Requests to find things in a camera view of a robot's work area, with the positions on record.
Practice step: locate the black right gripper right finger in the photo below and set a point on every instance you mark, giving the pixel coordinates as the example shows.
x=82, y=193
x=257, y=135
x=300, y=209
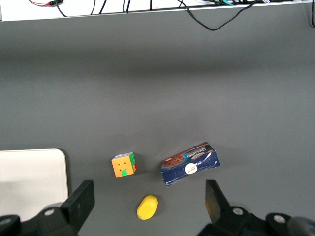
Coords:
x=216, y=209

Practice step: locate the blue cookie box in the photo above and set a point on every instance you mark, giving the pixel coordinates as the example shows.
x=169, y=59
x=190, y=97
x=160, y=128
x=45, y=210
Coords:
x=189, y=169

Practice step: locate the colourful puzzle cube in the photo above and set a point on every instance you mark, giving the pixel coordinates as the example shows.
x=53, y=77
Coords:
x=123, y=167

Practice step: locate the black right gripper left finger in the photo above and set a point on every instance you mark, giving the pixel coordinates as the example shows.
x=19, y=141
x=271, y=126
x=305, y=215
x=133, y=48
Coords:
x=78, y=206

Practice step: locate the beige plastic tray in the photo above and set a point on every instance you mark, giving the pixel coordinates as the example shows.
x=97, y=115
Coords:
x=29, y=177

